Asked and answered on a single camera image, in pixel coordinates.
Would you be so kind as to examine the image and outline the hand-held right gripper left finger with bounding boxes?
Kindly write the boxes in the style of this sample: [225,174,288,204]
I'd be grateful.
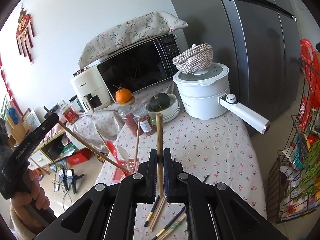
[34,149,158,240]

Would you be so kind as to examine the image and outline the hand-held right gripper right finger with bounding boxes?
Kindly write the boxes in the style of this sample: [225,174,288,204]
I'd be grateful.
[163,148,288,240]

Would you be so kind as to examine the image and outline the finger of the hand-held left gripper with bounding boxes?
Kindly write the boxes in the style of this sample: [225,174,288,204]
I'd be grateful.
[31,113,61,142]

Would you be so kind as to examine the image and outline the pink perforated utensil basket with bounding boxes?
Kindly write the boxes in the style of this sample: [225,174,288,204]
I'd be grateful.
[111,158,141,183]

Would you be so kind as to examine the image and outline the white plastic spoon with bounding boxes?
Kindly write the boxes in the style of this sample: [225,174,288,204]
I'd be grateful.
[117,147,131,168]

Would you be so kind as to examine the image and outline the red plastic spoon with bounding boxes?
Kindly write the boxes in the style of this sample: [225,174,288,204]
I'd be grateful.
[106,140,126,171]

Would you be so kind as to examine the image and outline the wooden chopstick with green marks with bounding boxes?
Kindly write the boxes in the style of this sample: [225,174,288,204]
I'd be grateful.
[159,212,187,240]

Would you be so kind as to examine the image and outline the person's left forearm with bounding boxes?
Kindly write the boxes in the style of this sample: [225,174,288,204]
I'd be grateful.
[9,205,38,240]

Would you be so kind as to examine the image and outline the person's left hand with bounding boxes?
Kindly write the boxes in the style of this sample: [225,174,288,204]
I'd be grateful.
[11,171,50,212]

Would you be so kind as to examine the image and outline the framed picture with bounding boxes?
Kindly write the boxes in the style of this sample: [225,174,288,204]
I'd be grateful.
[22,108,42,131]

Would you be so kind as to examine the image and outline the wooden low cabinet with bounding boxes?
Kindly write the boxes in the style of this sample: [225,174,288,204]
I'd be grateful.
[10,127,68,171]

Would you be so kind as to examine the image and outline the jar with red label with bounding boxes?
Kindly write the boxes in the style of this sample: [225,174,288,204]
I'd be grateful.
[62,106,79,125]

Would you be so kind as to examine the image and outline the green plastic bag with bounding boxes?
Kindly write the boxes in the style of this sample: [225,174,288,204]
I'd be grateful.
[61,144,77,155]

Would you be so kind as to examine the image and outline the clear container with black lid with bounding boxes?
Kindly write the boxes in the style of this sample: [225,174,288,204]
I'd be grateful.
[68,95,83,113]

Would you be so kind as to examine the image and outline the blue figurine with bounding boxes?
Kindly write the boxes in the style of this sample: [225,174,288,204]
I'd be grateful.
[7,101,22,126]

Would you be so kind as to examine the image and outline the red cardboard box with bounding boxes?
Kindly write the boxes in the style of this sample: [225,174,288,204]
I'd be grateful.
[66,147,92,166]

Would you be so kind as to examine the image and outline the green potted plant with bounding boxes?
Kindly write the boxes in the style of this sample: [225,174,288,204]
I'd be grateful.
[0,94,11,121]

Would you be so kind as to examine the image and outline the cherry print tablecloth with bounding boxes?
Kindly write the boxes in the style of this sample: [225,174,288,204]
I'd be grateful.
[95,80,267,240]

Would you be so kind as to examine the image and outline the cherry print draped cloth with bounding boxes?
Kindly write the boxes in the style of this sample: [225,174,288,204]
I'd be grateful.
[72,102,131,153]

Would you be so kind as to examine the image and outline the grey devices on floor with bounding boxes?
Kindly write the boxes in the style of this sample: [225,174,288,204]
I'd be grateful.
[58,168,85,193]

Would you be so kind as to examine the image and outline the white air fryer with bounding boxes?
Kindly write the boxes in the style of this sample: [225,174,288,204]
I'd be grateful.
[70,66,112,113]

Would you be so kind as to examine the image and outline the short labelled jar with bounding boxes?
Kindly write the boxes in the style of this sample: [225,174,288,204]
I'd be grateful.
[133,107,156,137]

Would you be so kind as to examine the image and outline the tall jar of red berries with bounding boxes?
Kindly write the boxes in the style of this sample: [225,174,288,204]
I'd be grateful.
[118,105,138,136]

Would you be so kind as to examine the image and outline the green pumpkin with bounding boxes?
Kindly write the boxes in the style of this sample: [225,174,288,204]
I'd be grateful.
[149,92,171,112]

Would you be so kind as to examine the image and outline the glass jar with wooden lid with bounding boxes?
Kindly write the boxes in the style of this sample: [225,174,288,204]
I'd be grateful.
[117,96,137,107]

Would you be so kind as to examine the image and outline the orange with leaf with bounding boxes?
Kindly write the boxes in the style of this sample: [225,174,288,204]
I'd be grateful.
[115,86,132,104]

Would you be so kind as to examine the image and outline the white electric cooking pot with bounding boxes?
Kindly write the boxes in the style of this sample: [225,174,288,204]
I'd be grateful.
[172,62,272,135]

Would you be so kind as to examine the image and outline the black microwave oven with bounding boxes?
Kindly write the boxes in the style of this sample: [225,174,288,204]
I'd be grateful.
[96,33,182,103]

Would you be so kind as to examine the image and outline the floral fabric cover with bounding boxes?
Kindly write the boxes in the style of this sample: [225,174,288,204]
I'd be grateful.
[78,11,189,69]

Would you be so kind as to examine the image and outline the bunch of green vegetables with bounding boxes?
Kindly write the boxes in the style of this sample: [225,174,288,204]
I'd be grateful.
[287,142,320,196]

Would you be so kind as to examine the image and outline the grey refrigerator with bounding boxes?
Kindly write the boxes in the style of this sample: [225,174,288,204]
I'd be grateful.
[160,0,311,123]

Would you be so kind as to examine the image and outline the red plastic bag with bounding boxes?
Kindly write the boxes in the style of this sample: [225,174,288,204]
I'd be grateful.
[299,38,320,131]

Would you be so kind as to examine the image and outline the red paper wall garland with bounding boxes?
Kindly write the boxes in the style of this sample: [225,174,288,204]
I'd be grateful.
[0,54,16,101]

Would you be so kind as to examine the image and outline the white bowl with green handle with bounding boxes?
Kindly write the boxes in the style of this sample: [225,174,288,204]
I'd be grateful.
[146,93,181,124]

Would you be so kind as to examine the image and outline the red hanging wall ornament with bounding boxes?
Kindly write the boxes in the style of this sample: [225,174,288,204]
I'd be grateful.
[15,3,36,65]

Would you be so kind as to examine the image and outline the black wire rack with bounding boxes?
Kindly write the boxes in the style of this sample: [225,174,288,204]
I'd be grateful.
[267,57,320,225]

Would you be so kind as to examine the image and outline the woven rope basket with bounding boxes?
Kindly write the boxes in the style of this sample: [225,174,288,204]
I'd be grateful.
[172,43,214,74]

